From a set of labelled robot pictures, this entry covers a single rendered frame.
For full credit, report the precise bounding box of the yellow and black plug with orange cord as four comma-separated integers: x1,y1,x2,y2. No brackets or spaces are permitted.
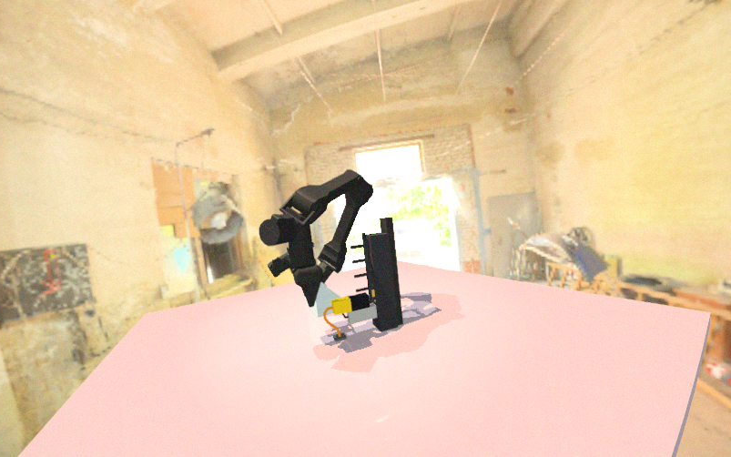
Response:
323,291,370,337

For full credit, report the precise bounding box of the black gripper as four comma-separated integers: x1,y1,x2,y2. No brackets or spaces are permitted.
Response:
289,238,323,307

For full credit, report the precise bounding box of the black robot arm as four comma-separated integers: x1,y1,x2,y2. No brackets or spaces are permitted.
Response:
259,169,374,286

